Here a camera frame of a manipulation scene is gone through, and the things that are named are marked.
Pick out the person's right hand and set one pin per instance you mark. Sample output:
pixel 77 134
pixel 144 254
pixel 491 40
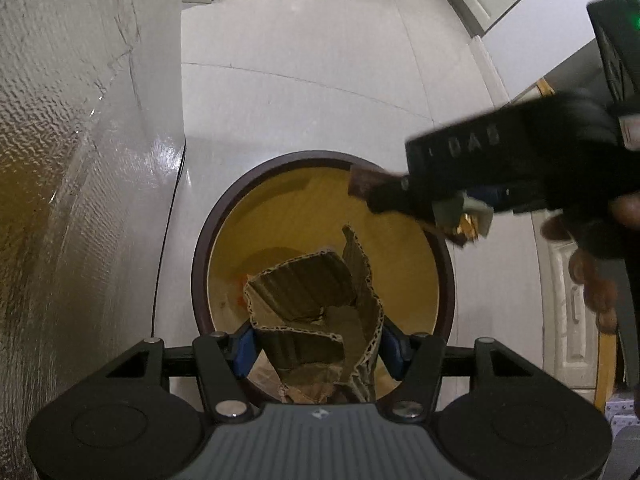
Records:
pixel 595 285

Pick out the brown snack wrapper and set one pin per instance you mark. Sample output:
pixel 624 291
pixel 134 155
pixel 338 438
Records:
pixel 462 225

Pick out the brown trash bin yellow inside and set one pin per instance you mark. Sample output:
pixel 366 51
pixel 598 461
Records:
pixel 280 200

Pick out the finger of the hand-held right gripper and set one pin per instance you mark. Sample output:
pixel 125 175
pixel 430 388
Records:
pixel 487 195
pixel 395 197

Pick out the silver foil covered wall panel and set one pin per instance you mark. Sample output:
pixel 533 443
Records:
pixel 60 160

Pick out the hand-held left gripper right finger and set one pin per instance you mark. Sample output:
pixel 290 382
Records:
pixel 392 355

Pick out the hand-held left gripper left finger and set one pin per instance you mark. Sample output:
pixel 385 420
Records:
pixel 245 355

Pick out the torn corrugated cardboard piece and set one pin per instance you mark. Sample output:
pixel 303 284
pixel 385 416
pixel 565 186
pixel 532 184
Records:
pixel 300 280

